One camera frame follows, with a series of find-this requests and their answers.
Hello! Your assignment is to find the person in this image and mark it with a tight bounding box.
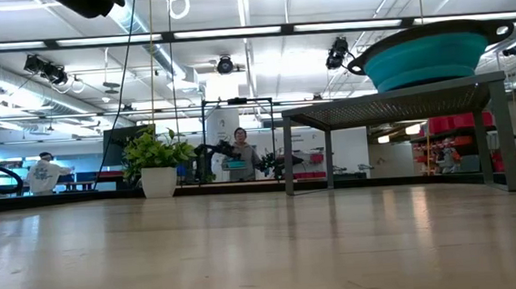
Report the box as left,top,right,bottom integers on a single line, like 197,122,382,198
24,149,76,197
220,125,265,184

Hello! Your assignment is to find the red storage bin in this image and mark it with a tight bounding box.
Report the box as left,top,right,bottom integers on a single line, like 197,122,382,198
454,110,494,130
427,115,458,135

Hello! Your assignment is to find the green plant white pot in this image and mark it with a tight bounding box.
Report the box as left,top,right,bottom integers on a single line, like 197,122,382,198
118,121,202,202

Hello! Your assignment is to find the small teal bowl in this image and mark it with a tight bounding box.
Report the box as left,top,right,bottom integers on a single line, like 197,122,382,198
222,159,247,172

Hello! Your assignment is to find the blue collapsible bowl black rim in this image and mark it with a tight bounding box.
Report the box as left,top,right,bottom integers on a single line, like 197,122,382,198
343,15,516,96

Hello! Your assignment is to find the black monitor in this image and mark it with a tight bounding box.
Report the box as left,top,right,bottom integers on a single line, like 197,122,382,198
100,123,158,168

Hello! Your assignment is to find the silver air duct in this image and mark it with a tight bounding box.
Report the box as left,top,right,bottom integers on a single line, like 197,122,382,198
0,44,134,136

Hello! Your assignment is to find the black overhead frame beam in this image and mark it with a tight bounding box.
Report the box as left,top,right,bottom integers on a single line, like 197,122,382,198
0,5,516,58

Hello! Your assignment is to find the hanging black cable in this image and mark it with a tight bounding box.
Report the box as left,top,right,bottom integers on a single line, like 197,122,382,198
82,0,152,184

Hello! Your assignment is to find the grey perforated metal stand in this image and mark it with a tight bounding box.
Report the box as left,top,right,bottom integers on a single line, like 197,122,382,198
278,69,516,209

